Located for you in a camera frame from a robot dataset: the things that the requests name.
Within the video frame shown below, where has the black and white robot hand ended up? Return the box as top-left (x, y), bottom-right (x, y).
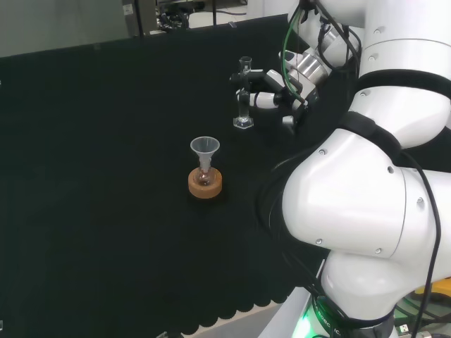
top-left (229, 68), bottom-right (320, 137)

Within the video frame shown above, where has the clear glass graduated cylinder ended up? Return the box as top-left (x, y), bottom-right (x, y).
top-left (232, 56), bottom-right (255, 132)

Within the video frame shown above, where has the clear plastic funnel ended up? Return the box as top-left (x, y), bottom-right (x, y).
top-left (190, 137), bottom-right (221, 170)

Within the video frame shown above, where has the round-bottom glass flask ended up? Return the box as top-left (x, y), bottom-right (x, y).
top-left (196, 165), bottom-right (215, 187)

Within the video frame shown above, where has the grey metal cabinet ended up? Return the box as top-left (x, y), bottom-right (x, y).
top-left (121, 0), bottom-right (158, 38)

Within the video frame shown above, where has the black bench cloth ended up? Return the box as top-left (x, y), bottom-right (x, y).
top-left (0, 13), bottom-right (329, 335)

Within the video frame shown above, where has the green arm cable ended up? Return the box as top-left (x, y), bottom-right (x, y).
top-left (283, 6), bottom-right (304, 104)

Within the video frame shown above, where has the brown cork ring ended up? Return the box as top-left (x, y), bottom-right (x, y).
top-left (187, 166), bottom-right (224, 199)

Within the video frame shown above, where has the black cable bundle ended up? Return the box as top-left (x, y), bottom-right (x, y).
top-left (156, 6), bottom-right (191, 33)

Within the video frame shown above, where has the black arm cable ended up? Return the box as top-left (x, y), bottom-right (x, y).
top-left (397, 149), bottom-right (443, 338)

